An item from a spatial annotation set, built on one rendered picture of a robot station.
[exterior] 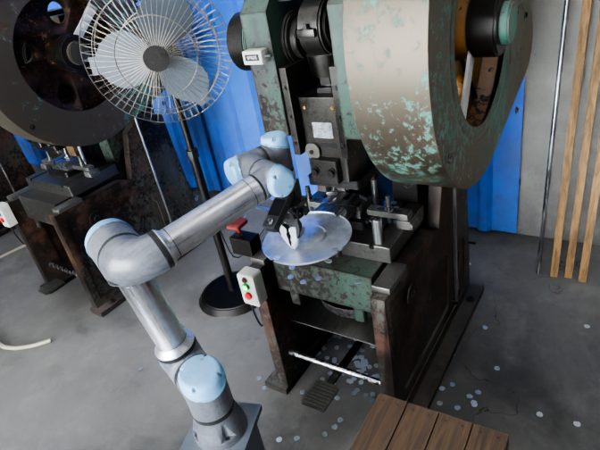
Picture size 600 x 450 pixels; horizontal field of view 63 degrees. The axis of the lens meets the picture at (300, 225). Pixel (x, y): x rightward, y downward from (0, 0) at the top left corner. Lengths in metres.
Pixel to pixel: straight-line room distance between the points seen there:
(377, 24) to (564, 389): 1.56
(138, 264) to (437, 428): 0.94
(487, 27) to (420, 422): 1.06
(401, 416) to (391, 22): 1.08
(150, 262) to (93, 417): 1.40
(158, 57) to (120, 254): 1.10
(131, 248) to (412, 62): 0.69
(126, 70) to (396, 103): 1.34
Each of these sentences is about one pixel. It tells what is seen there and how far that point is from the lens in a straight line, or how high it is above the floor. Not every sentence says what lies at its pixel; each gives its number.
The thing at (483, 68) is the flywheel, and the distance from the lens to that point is 1.67.
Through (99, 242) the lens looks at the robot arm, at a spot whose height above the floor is 1.08.
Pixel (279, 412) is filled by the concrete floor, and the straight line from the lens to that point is 2.09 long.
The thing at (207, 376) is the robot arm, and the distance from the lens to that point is 1.34.
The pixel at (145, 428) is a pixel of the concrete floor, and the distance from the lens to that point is 2.25.
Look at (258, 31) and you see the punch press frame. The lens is 1.55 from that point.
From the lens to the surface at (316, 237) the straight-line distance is 1.53.
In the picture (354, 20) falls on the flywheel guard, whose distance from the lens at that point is 1.07.
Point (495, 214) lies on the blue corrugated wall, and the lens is 2.91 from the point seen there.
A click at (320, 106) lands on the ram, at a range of 1.55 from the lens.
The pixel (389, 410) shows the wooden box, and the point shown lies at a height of 0.35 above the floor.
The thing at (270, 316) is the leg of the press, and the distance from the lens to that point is 1.87.
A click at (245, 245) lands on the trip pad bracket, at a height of 0.69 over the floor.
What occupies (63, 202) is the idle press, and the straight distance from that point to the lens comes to 2.83.
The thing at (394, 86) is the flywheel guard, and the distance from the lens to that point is 1.05.
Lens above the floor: 1.58
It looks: 29 degrees down
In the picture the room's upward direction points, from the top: 11 degrees counter-clockwise
